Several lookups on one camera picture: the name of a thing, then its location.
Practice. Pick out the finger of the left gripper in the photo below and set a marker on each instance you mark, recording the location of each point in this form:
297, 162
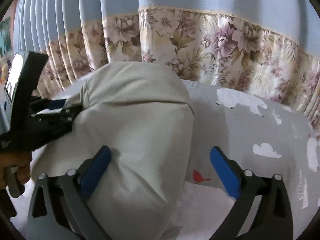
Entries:
41, 104
57, 113

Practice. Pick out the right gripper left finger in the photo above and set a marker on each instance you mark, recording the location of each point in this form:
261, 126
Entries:
58, 208

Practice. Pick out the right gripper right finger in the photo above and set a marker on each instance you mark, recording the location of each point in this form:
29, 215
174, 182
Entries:
273, 219

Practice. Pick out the beige hooded jacket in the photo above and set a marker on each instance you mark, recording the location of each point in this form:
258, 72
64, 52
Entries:
142, 112

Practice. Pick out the person's left hand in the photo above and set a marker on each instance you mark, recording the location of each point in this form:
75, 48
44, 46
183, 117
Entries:
22, 160

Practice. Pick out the grey patterned bed sheet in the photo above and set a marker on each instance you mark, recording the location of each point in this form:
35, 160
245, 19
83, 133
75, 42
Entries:
260, 135

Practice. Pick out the blue floral curtain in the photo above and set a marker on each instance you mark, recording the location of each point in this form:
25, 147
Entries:
268, 48

